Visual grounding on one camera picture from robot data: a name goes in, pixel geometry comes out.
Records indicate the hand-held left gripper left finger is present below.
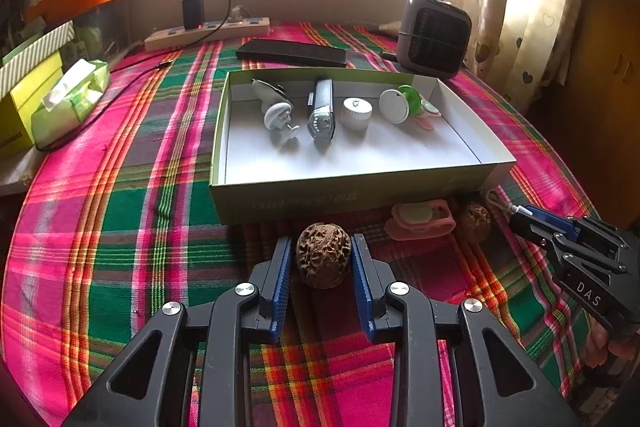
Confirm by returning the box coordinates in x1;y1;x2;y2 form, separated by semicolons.
62;234;293;427

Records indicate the heart-patterned curtain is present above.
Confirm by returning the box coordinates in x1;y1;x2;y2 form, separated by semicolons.
460;0;587;108

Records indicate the person's right hand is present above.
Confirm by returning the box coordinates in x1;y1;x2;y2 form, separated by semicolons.
587;326;626;370

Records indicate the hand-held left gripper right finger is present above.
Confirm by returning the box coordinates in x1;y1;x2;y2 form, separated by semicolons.
351;233;576;427

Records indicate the white usb cable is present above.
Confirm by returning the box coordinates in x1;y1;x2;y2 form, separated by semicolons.
482;188;523;220

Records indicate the beige power strip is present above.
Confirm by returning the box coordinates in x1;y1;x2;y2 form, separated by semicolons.
145;18;271;52

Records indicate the green tissue pack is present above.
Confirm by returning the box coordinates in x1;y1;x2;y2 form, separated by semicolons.
31;59;111;150

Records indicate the wooden wardrobe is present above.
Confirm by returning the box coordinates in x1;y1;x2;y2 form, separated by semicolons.
530;0;640;238

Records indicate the grey space heater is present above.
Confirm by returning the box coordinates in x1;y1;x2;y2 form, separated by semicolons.
397;0;472;80

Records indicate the black charger plug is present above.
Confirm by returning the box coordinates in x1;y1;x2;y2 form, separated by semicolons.
181;0;206;30

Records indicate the black bike light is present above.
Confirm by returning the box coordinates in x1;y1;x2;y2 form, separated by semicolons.
306;79;337;148

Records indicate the white mushroom-shaped hook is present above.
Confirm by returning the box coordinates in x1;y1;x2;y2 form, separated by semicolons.
263;101;302;148

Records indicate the plaid tablecloth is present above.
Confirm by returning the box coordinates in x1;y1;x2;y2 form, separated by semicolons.
0;21;603;427

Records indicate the white suction hook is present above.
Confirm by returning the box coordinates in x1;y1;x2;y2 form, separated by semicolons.
251;78;291;108

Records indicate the yellow-green box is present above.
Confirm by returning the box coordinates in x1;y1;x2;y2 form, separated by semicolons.
0;52;65;160

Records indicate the small white jar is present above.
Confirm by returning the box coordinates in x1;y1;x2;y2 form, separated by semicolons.
341;98;373;130

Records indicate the green striped box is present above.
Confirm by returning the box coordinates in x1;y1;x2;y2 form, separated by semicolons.
0;21;76;100

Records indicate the pink silicone strap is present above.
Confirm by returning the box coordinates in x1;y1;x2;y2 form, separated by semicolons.
385;200;457;242

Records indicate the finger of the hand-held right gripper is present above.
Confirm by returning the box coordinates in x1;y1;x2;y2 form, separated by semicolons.
520;205;628;256
510;213;628;286

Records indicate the green and white suction cup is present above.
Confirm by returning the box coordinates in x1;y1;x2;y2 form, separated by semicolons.
378;85;426;124

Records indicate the brown walnut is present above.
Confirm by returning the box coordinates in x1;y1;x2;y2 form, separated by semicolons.
296;222;353;290
459;202;493;244

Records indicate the green cardboard box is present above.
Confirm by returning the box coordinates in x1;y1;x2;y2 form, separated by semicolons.
208;68;517;225

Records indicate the black charging cable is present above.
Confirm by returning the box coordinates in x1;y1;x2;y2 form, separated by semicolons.
36;0;233;152

